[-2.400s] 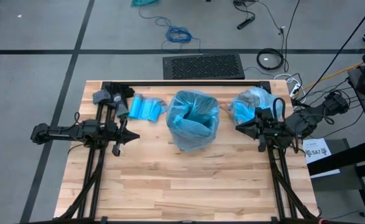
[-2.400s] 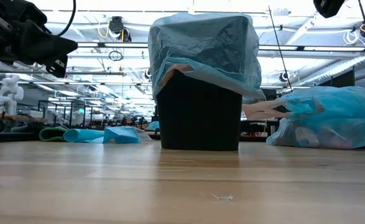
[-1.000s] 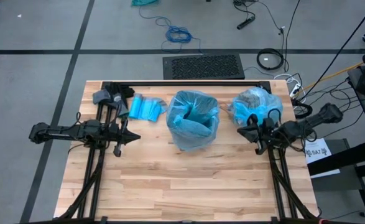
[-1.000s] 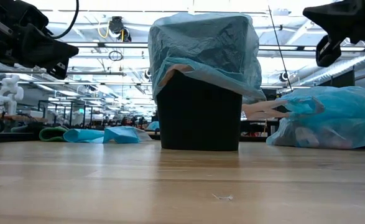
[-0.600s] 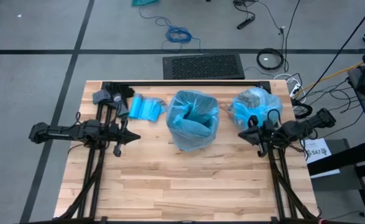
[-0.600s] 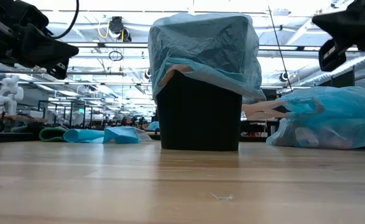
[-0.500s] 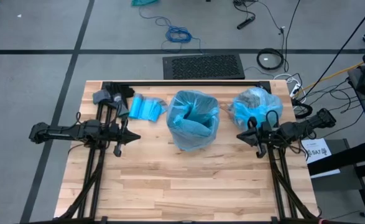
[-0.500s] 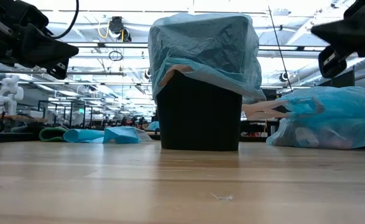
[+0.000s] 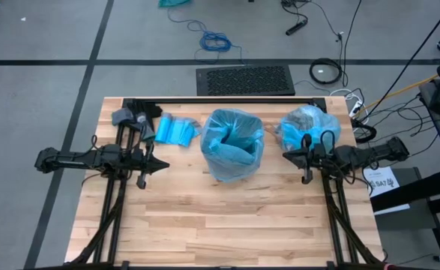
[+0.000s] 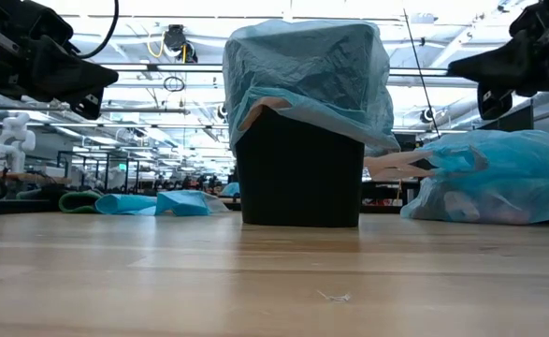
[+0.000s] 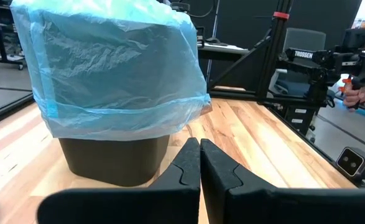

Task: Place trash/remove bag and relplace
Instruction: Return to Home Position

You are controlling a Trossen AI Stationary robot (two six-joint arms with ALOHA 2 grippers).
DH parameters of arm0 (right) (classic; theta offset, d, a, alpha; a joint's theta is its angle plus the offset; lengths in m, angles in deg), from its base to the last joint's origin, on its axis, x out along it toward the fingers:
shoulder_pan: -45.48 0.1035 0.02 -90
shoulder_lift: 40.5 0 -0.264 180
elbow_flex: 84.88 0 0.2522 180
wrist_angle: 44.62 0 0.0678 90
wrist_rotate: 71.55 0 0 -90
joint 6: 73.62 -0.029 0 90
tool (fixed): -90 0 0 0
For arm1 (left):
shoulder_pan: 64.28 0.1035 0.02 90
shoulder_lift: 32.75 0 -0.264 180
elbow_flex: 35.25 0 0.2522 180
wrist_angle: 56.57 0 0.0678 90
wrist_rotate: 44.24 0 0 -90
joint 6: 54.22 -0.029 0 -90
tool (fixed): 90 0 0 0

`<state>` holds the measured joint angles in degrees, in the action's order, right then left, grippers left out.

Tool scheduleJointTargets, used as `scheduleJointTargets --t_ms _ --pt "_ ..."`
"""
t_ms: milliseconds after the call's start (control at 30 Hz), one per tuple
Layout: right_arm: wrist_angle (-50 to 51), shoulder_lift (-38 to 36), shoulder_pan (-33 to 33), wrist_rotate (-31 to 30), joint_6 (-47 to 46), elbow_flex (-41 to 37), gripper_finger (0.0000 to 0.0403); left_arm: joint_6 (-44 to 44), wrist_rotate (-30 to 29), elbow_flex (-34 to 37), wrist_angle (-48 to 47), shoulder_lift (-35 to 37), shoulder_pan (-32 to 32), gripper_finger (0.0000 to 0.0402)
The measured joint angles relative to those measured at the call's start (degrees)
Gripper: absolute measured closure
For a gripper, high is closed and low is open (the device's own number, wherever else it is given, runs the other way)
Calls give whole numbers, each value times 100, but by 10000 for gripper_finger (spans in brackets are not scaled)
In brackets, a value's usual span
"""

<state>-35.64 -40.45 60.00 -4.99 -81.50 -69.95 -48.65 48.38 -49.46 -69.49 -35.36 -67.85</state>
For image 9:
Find teal cloth on floor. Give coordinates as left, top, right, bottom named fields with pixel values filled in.
left=157, top=0, right=193, bottom=9

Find thin black floor cable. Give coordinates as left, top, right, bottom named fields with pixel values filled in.
left=281, top=0, right=364, bottom=88

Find blue liner bag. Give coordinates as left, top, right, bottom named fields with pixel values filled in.
left=275, top=104, right=343, bottom=153

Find black perforated floor mat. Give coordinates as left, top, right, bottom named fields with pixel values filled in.
left=196, top=64, right=296, bottom=97

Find black cable coil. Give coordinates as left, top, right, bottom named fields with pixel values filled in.
left=308, top=57, right=344, bottom=86

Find black power strip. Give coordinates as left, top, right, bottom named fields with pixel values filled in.
left=284, top=18, right=309, bottom=37

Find thick black cable loop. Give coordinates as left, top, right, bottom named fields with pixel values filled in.
left=352, top=118, right=378, bottom=145

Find long thin black cable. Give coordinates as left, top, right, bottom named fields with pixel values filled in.
left=357, top=3, right=440, bottom=123

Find blue cable coil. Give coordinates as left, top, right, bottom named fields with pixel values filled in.
left=166, top=9, right=245, bottom=65

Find white cable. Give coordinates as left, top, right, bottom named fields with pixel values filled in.
left=328, top=87, right=356, bottom=101

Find yellow cable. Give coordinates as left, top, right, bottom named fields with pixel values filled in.
left=361, top=62, right=440, bottom=110

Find black metal stand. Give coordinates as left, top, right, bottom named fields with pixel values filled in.
left=369, top=166, right=440, bottom=266

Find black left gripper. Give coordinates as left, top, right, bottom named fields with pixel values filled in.
left=124, top=140, right=171, bottom=191

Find dark grey cloth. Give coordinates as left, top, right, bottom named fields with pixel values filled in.
left=111, top=108, right=136, bottom=127

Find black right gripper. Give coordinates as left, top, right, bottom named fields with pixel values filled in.
left=281, top=133, right=337, bottom=185

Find white paper sign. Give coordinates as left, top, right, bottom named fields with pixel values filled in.
left=363, top=166, right=401, bottom=199

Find folded blue bag stack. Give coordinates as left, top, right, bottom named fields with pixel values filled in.
left=154, top=112, right=203, bottom=149

